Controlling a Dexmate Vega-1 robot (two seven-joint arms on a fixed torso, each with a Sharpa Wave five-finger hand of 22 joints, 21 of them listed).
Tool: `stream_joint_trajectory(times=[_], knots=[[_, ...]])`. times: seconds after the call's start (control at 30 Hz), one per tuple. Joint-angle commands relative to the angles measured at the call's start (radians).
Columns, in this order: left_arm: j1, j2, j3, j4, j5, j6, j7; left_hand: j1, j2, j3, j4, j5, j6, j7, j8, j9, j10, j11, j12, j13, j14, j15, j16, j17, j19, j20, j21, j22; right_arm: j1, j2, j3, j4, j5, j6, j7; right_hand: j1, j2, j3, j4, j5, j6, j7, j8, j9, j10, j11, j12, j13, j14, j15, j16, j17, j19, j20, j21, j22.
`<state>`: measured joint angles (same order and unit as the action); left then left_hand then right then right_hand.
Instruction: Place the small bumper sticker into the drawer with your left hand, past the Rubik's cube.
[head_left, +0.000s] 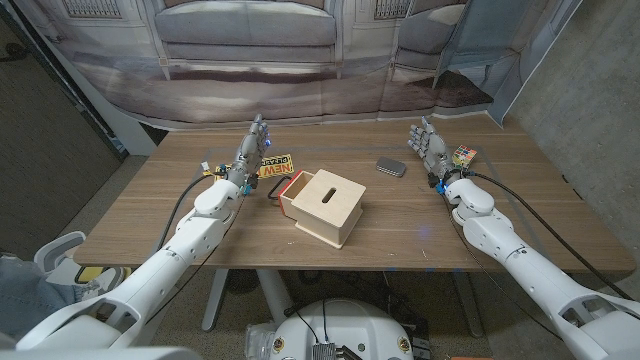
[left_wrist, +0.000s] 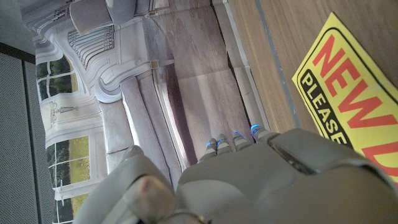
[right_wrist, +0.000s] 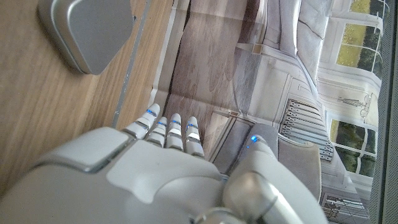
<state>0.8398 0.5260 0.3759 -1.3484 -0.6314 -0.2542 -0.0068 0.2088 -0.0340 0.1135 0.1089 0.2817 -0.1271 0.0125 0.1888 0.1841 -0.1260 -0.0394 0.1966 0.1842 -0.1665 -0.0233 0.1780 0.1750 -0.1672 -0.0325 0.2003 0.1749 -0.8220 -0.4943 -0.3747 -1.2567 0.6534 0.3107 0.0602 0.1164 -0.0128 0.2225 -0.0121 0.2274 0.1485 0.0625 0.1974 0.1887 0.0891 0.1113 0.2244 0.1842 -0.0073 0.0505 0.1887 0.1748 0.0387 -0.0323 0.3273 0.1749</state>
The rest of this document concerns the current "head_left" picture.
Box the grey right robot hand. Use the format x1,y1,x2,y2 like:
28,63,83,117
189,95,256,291
407,116,464,189

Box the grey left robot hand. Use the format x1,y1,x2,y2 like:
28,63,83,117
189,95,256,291
225,113,273,194

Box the yellow new driver bumper sticker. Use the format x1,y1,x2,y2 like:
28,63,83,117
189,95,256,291
214,153,295,180

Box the Rubik's cube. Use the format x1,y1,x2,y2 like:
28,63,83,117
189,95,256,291
451,144,478,170

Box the wooden drawer with red front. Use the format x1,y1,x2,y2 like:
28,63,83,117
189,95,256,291
267,169,316,217

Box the grey metal tin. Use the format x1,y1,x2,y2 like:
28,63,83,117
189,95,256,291
375,156,408,178

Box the printed sofa room backdrop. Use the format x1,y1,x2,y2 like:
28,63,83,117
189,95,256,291
12,0,584,131

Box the wooden box with slot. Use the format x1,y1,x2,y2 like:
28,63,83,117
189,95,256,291
289,168,367,250

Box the black round floor object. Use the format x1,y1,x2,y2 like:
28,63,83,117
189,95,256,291
225,269,261,295

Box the white thick table leg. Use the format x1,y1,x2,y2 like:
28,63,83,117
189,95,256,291
255,268,296,326

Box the white slanted table leg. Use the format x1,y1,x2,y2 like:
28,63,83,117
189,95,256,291
201,268,230,333

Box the grey table leg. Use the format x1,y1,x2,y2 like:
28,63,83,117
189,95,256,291
452,272,485,339

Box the clear plastic container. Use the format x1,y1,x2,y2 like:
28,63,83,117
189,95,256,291
244,322,279,360

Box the yellow flat object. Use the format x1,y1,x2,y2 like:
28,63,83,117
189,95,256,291
74,266,132,284

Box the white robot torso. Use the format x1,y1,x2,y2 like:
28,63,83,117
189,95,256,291
269,298,415,360

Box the white office chair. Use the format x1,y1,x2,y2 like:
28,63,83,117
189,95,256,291
33,230,131,291

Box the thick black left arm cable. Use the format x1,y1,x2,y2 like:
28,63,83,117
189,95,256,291
155,171,229,251

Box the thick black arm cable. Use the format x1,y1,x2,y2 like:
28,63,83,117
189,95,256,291
155,171,229,251
464,171,634,302

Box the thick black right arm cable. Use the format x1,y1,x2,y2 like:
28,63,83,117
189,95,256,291
464,171,634,302

